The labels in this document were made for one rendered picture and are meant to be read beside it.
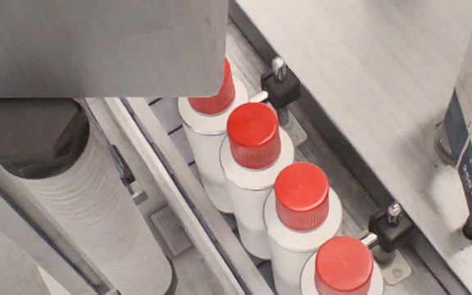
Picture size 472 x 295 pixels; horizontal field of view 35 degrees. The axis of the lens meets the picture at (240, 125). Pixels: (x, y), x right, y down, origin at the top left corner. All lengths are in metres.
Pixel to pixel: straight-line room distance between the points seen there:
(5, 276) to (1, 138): 0.50
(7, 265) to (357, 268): 0.41
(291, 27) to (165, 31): 0.54
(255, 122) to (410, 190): 0.24
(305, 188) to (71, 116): 0.22
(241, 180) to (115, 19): 0.30
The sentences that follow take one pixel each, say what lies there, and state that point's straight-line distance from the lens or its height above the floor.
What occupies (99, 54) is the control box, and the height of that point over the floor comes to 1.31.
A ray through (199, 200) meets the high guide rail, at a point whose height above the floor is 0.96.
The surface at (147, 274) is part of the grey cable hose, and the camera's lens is 0.39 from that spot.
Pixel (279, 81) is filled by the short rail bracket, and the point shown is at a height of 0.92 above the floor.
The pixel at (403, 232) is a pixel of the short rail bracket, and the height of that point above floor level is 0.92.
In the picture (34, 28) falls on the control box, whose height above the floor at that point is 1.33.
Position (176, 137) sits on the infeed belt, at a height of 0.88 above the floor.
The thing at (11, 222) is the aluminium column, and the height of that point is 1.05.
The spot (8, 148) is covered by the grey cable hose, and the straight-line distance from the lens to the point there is 0.25.
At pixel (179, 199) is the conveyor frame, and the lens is 0.67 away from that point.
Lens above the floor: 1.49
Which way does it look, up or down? 62 degrees down
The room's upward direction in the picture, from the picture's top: 11 degrees counter-clockwise
